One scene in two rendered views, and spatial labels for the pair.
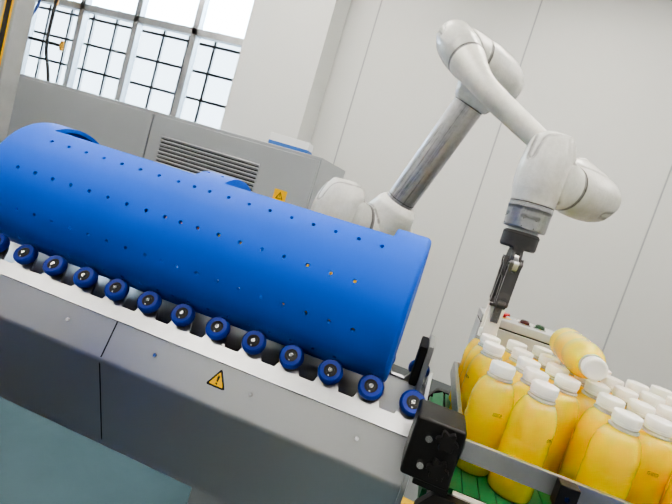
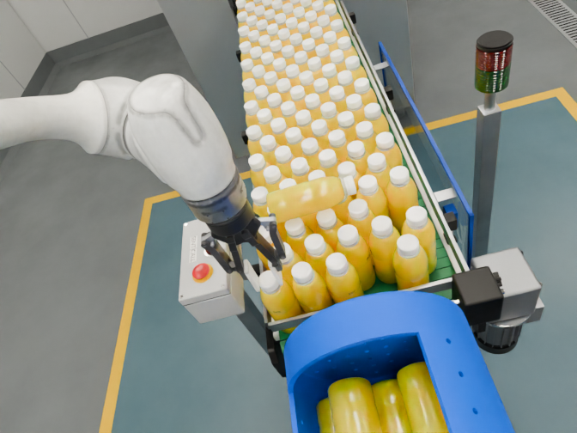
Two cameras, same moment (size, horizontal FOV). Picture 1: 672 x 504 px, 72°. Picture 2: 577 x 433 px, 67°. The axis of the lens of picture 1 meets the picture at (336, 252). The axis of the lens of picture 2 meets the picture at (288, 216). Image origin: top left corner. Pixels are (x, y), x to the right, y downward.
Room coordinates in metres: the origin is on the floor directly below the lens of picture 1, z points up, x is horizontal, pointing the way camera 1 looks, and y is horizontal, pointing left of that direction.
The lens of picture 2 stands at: (0.91, 0.13, 1.76)
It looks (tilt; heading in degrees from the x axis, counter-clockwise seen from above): 47 degrees down; 269
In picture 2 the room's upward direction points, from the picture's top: 24 degrees counter-clockwise
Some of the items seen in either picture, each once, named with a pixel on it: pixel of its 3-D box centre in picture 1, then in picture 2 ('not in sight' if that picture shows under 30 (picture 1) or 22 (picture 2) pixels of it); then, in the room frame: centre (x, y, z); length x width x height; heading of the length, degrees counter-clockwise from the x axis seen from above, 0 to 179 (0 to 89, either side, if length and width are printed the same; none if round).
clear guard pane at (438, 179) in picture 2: not in sight; (420, 172); (0.46, -0.78, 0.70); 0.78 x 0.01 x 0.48; 78
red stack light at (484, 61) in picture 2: not in sight; (493, 52); (0.42, -0.52, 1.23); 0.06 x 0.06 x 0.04
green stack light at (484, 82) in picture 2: not in sight; (492, 73); (0.42, -0.52, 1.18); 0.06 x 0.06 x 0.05
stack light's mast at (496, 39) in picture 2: not in sight; (491, 76); (0.42, -0.52, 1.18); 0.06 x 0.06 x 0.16
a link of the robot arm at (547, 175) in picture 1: (548, 171); (176, 134); (1.00, -0.38, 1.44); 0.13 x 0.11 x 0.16; 118
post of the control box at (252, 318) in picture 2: not in sight; (285, 362); (1.09, -0.48, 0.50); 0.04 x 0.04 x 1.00; 78
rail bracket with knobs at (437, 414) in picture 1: (432, 445); (473, 298); (0.65, -0.22, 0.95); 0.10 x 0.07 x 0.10; 168
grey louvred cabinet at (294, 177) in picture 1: (151, 229); not in sight; (2.99, 1.20, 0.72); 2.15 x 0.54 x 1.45; 76
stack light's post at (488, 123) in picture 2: not in sight; (478, 253); (0.42, -0.52, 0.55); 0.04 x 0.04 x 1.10; 78
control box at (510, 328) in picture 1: (516, 342); (212, 265); (1.09, -0.48, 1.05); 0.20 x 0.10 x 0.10; 78
